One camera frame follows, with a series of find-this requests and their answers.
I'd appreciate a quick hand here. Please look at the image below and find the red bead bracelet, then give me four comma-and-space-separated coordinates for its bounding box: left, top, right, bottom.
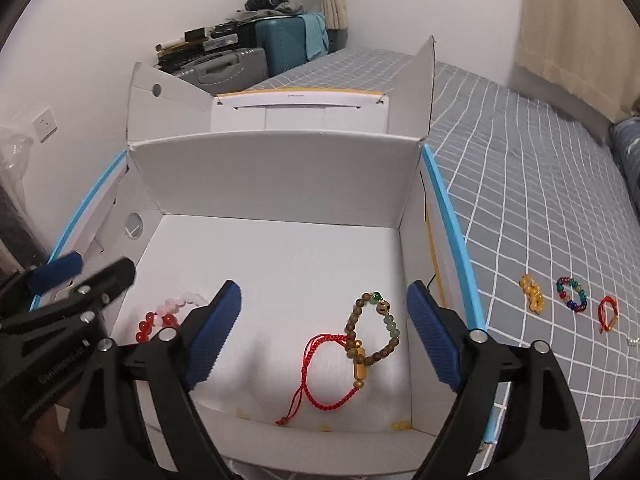
134, 310, 182, 345

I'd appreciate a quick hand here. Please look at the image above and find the red cord gold charm bracelet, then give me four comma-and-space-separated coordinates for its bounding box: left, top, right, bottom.
598, 294, 622, 335

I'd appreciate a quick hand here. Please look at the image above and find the red braided cord bracelet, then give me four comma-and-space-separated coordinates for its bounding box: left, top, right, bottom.
275, 331, 362, 428

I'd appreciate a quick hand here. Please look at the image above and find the yellow amber bead bracelet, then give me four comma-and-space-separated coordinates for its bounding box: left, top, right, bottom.
518, 273, 547, 317

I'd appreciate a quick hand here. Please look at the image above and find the grey checked bed sheet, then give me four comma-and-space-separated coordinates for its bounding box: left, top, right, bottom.
428, 62, 639, 474

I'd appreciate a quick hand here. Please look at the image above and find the white cardboard box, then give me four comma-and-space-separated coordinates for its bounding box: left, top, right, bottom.
55, 41, 484, 476

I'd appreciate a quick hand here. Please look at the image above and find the grey hard case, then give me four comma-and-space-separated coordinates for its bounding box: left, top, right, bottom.
172, 48, 269, 96

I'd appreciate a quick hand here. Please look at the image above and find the teal suitcase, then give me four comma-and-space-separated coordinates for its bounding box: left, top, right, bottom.
255, 13, 330, 77

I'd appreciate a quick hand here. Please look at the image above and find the blue patterned pillow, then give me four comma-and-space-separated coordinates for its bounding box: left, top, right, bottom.
610, 116, 640, 202

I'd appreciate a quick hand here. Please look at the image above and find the multicolour bead bracelet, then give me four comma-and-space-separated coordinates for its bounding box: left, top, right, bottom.
555, 275, 590, 314

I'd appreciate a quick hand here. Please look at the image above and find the white wall socket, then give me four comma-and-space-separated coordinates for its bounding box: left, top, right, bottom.
32, 107, 58, 143

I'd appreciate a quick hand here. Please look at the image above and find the brown wooden bead bracelet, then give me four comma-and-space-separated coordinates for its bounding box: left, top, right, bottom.
342, 289, 403, 392

